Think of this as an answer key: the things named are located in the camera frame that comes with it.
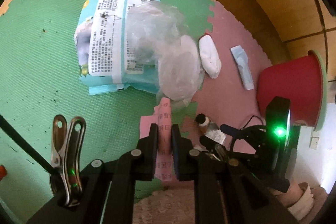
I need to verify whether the pink fluffy slipper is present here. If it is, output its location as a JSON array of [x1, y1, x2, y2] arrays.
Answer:
[[133, 188, 195, 224]]

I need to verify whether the light blue wrapper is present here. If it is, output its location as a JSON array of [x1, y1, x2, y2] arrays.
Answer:
[[230, 46, 255, 90]]

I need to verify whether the pink foam floor mat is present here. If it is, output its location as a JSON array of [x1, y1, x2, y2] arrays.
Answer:
[[172, 2, 272, 145]]

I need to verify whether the red bin with green rim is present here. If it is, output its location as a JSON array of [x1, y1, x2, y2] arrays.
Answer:
[[256, 50, 327, 131]]

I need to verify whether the green foam floor mat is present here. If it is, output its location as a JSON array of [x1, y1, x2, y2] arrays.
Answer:
[[1, 0, 213, 167]]

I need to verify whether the small dark capped bottle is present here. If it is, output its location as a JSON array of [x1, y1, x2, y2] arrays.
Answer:
[[195, 114, 210, 134]]

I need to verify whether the white tissue wad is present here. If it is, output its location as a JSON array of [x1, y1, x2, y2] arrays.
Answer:
[[199, 34, 222, 79]]

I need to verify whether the white wall socket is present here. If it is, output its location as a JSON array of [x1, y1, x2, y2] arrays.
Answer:
[[309, 137, 319, 149]]

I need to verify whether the metal spring clamp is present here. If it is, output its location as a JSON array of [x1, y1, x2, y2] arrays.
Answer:
[[50, 114, 86, 207]]

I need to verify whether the clear plastic bag with plates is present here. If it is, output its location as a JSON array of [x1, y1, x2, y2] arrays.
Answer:
[[125, 2, 205, 111]]

